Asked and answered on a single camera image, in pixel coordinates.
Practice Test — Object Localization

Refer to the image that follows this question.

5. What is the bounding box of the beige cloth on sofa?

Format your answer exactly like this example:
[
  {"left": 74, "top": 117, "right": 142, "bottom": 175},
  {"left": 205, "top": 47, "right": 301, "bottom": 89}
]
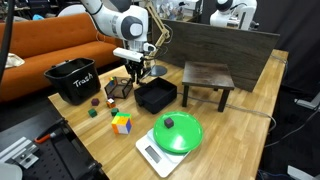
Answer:
[{"left": 4, "top": 52, "right": 26, "bottom": 69}]

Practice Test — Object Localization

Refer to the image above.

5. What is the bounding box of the small white-faced puzzle cube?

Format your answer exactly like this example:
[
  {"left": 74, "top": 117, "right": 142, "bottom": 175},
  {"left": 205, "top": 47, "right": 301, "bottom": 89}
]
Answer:
[{"left": 106, "top": 98, "right": 117, "bottom": 109}]

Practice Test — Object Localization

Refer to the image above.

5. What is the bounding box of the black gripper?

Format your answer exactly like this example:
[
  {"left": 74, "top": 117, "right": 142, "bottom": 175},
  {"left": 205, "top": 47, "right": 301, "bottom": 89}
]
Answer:
[{"left": 126, "top": 60, "right": 148, "bottom": 86}]

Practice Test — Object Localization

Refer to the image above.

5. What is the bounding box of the black fabric open box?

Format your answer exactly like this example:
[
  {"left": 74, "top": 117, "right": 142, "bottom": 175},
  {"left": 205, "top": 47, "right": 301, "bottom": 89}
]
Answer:
[{"left": 133, "top": 77, "right": 178, "bottom": 115}]

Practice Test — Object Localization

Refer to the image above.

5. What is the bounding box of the large pastel puzzle cube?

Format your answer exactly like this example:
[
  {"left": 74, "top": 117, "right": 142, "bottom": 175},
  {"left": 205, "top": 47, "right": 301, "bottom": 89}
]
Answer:
[{"left": 110, "top": 112, "right": 133, "bottom": 135}]

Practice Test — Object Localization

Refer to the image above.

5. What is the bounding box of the small dark wooden stool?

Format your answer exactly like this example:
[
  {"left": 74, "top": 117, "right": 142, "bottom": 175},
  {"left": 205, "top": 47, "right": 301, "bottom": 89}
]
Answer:
[{"left": 181, "top": 60, "right": 236, "bottom": 113}]

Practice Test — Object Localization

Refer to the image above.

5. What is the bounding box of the black hanging cable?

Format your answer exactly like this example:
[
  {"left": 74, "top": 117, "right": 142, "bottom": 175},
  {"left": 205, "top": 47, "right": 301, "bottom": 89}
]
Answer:
[{"left": 0, "top": 0, "right": 16, "bottom": 85}]

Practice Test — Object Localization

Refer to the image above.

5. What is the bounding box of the black wire mesh basket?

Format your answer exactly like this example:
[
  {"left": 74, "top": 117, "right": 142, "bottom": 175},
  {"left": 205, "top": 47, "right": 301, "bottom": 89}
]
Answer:
[{"left": 104, "top": 77, "right": 134, "bottom": 100}]

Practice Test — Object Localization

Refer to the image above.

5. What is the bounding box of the grey braided lamp cable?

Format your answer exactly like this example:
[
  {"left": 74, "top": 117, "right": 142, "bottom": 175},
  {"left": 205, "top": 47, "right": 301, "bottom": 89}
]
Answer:
[{"left": 176, "top": 91, "right": 278, "bottom": 133}]

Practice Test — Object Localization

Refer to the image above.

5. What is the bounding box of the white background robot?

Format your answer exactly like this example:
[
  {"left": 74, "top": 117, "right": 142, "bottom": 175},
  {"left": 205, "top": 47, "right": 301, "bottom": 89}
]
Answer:
[{"left": 209, "top": 0, "right": 258, "bottom": 31}]

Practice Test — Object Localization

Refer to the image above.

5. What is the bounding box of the black perforated mounting table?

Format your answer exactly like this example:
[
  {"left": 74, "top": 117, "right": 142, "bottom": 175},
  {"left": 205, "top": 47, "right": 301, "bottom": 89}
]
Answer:
[{"left": 0, "top": 108, "right": 111, "bottom": 180}]

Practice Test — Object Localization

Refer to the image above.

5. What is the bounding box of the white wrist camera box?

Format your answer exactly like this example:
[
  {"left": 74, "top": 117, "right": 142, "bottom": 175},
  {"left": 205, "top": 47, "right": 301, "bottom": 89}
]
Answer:
[{"left": 112, "top": 47, "right": 144, "bottom": 63}]

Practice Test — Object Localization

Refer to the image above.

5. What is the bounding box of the black trash bin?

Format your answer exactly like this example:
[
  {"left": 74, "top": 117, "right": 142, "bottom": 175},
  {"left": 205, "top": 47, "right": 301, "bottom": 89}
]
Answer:
[{"left": 43, "top": 57, "right": 102, "bottom": 106}]

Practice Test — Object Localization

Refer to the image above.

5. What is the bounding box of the orange sofa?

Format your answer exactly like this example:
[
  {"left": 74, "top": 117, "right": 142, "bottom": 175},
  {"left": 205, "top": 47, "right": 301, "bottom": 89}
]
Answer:
[{"left": 0, "top": 12, "right": 125, "bottom": 103}]

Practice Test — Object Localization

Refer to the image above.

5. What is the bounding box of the black clamp orange handle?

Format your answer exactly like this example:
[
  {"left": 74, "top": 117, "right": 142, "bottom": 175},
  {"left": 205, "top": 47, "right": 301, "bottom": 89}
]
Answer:
[{"left": 34, "top": 117, "right": 68, "bottom": 145}]

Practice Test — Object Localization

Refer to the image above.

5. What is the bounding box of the white kitchen scale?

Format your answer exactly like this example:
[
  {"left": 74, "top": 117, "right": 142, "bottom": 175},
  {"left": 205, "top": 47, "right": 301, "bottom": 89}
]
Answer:
[{"left": 135, "top": 128, "right": 196, "bottom": 179}]

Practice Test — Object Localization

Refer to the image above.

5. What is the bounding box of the long aluminium extrusion rail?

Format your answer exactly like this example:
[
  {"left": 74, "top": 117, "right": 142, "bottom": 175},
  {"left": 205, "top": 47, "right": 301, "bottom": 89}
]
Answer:
[{"left": 0, "top": 136, "right": 40, "bottom": 170}]

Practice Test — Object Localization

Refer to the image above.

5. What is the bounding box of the green round plate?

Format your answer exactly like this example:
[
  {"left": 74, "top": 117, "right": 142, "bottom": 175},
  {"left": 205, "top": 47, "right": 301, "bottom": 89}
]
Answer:
[{"left": 152, "top": 111, "right": 204, "bottom": 155}]

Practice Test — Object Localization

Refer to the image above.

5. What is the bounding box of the dark wooden backdrop board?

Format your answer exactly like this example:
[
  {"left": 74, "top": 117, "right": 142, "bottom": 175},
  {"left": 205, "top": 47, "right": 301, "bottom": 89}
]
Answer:
[{"left": 151, "top": 18, "right": 281, "bottom": 93}]

